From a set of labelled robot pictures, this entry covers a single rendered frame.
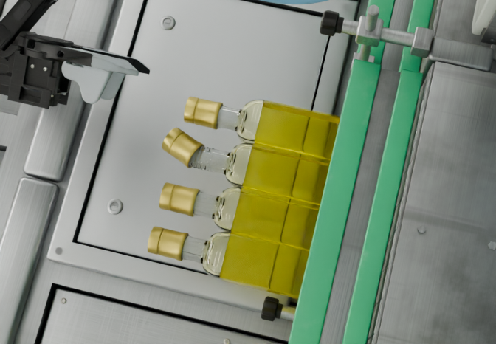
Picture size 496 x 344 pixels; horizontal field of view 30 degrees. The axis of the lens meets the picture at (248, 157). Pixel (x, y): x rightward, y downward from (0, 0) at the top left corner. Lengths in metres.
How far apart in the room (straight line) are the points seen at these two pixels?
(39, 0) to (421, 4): 0.47
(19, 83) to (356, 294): 0.47
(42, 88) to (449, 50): 0.48
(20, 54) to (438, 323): 0.57
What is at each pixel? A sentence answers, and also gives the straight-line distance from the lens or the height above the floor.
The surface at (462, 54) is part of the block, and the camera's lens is 1.06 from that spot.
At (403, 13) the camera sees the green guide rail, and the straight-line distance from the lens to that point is 1.20.
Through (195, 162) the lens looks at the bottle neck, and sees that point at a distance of 1.16.
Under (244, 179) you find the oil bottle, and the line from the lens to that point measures 1.13.
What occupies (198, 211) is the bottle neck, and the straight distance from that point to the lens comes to 1.15.
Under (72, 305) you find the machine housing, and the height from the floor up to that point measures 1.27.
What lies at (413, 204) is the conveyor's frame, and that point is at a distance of 1.00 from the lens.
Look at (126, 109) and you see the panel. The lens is 1.34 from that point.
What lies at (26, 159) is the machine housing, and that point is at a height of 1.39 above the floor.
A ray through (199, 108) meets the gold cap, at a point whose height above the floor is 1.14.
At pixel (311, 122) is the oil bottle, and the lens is 1.15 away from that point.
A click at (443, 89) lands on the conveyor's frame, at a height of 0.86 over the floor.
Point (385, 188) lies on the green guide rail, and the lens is 1.02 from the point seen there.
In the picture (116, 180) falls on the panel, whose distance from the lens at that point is 1.31.
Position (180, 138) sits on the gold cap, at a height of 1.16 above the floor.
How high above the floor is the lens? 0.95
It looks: 6 degrees up
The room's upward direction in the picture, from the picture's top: 77 degrees counter-clockwise
